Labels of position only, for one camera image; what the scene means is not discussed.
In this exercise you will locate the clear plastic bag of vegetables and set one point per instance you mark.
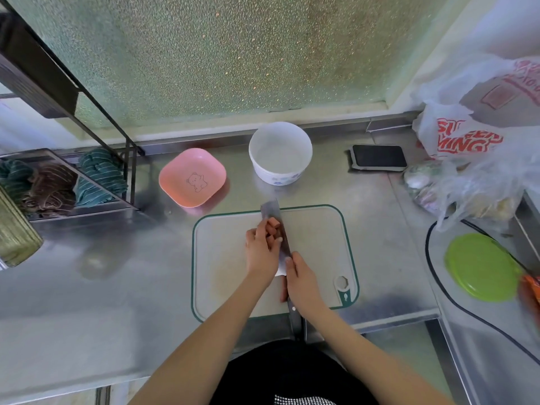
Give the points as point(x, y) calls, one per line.
point(468, 191)

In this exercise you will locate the pink square plate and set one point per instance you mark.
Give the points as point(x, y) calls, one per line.
point(193, 177)

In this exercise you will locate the orange packet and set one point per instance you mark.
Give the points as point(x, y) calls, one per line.
point(532, 297)

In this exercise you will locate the white round bowl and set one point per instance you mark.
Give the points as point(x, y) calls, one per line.
point(280, 158)

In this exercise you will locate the white red-printed plastic bag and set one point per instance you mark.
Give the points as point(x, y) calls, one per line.
point(464, 122)

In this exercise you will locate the black metal rack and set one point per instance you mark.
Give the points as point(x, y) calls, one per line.
point(38, 75)

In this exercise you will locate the green round lid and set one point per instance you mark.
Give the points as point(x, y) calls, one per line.
point(483, 267)

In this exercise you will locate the olive green cloth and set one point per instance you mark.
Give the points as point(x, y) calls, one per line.
point(17, 234)

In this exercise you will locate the black smartphone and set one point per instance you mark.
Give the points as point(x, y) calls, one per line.
point(379, 156)

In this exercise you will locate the teal striped cloth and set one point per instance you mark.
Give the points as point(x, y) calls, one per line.
point(99, 177)
point(14, 177)

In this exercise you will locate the person's left hand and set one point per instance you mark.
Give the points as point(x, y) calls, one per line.
point(261, 255)

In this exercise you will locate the brown striped cloth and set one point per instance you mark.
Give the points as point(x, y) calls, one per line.
point(50, 191)

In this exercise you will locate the person's left forearm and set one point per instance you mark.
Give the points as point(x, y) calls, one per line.
point(211, 345)

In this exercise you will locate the pink sausage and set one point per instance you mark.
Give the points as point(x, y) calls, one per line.
point(274, 224)

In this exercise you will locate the person's black clothing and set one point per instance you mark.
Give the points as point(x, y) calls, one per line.
point(291, 375)

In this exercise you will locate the person's left fingers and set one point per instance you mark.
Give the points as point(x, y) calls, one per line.
point(262, 234)

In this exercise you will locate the person's right forearm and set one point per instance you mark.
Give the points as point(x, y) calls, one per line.
point(363, 354)

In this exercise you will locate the person's right hand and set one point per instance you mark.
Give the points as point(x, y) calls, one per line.
point(303, 286)

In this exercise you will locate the textured frosted glass window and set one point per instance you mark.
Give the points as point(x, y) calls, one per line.
point(219, 54)

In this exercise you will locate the person's right thumb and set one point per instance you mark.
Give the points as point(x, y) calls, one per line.
point(285, 282)

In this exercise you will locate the steel cleaver knife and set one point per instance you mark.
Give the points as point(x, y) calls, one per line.
point(270, 210)

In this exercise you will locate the beige green-rimmed cutting board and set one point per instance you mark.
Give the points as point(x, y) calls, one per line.
point(314, 244)

